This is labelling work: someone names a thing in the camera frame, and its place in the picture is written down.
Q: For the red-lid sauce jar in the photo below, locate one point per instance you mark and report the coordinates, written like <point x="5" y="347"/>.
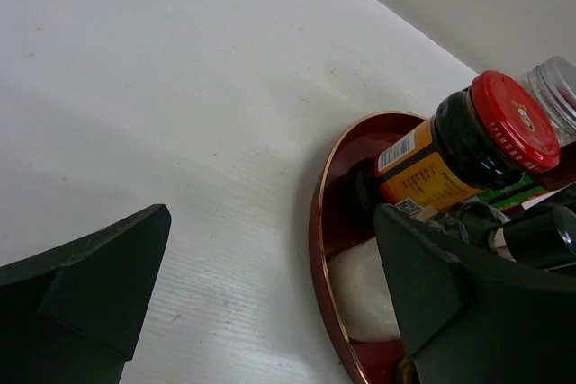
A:
<point x="484" y="137"/>

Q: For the red round lacquer tray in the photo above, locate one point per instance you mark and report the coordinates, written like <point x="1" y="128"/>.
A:
<point x="332" y="231"/>

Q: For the silver-lid blue-band spice jar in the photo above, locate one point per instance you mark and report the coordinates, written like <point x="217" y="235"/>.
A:
<point x="552" y="85"/>

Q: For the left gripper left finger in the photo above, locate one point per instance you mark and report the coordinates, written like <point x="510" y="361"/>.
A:
<point x="74" y="313"/>

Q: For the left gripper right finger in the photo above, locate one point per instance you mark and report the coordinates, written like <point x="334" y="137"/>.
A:
<point x="468" y="316"/>

